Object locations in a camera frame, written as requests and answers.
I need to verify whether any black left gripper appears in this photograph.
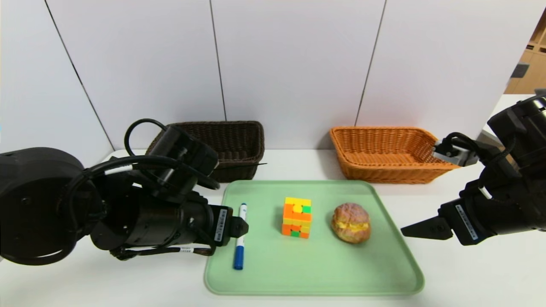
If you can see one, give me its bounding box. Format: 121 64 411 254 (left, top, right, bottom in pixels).
181 197 249 247

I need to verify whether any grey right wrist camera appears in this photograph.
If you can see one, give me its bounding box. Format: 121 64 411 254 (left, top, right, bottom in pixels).
432 136 479 168

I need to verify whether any dark brown wicker basket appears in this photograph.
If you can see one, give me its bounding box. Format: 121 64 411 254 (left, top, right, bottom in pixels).
146 121 266 184

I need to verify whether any cream puff pastry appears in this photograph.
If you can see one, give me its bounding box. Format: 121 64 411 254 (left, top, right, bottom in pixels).
331 202 372 244

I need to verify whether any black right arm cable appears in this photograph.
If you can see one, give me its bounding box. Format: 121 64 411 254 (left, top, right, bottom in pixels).
444 131 519 180

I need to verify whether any white marker with blue cap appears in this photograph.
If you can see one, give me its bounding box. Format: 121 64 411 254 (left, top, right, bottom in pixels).
233 203 248 271

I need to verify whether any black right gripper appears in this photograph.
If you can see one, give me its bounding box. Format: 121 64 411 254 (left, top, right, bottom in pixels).
401 192 525 246

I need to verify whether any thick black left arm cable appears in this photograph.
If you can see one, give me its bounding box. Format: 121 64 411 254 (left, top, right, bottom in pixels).
64 119 221 191

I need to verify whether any white side table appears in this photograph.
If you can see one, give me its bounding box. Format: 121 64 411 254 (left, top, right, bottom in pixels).
482 94 534 137

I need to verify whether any light green plastic tray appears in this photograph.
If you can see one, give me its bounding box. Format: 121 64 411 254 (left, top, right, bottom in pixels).
204 180 425 296

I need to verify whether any thin black labelled cable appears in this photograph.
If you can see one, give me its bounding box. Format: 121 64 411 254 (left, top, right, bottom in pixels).
110 244 216 258

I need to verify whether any orange wicker basket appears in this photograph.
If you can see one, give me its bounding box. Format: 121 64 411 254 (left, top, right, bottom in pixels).
329 126 464 185

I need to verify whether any colourful puzzle cube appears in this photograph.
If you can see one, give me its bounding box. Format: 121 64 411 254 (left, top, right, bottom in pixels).
282 197 313 239

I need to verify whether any wooden shelf unit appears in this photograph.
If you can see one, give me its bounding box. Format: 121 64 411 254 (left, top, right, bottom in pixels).
503 9 546 95

